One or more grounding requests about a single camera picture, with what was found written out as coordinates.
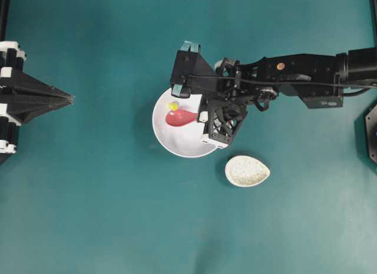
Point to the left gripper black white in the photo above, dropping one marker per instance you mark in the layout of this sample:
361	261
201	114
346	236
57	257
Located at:
23	97

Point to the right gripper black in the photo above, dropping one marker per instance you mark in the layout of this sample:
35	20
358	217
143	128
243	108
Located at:
223	105

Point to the red plastic spoon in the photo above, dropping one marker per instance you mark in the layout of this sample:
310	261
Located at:
180	118

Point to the yellow hexagonal prism block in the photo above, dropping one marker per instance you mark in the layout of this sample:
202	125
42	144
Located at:
173	106

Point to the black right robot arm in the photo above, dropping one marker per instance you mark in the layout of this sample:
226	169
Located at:
320	81

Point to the white round bowl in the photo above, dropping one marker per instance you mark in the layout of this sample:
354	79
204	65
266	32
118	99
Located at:
184	141

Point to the white speckled teardrop dish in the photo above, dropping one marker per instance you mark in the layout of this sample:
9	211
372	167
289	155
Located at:
246	171

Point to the black octagonal base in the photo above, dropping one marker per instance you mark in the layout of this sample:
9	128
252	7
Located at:
365	136

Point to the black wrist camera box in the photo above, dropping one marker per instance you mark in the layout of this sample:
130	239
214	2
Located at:
191	73

